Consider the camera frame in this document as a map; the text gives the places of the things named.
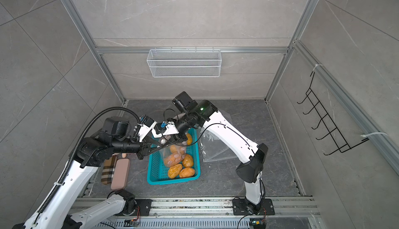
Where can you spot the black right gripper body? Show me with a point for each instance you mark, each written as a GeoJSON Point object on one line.
{"type": "Point", "coordinates": [183, 125]}

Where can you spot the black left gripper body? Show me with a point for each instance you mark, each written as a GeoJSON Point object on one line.
{"type": "Point", "coordinates": [144, 148]}

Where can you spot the yellow potato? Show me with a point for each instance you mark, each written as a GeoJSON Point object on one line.
{"type": "Point", "coordinates": [174, 149]}
{"type": "Point", "coordinates": [174, 171]}
{"type": "Point", "coordinates": [189, 139]}

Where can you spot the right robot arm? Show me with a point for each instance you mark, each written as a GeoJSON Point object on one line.
{"type": "Point", "coordinates": [251, 155]}

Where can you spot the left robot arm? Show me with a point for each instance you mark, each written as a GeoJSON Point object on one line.
{"type": "Point", "coordinates": [85, 159]}

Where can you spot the clear plastic bag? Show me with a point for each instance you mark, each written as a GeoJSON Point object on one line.
{"type": "Point", "coordinates": [212, 148]}

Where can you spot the teal plastic basket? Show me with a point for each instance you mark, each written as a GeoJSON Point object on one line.
{"type": "Point", "coordinates": [158, 173]}

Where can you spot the pink rectangular case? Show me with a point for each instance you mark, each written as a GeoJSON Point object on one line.
{"type": "Point", "coordinates": [121, 172]}

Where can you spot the smooth brown potato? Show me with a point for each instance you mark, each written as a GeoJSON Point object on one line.
{"type": "Point", "coordinates": [188, 161]}

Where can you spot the wrinkled orange potato bottom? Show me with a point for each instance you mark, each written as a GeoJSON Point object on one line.
{"type": "Point", "coordinates": [187, 173]}

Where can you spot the plaid fabric pouch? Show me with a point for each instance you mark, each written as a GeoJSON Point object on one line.
{"type": "Point", "coordinates": [108, 170]}

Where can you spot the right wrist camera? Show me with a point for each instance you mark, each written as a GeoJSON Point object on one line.
{"type": "Point", "coordinates": [165, 128]}

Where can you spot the white mesh wall basket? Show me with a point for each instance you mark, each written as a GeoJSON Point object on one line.
{"type": "Point", "coordinates": [190, 63]}

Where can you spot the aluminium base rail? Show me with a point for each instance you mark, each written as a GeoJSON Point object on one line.
{"type": "Point", "coordinates": [218, 213]}

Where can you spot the black wire hook rack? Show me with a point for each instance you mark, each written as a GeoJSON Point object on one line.
{"type": "Point", "coordinates": [340, 143]}

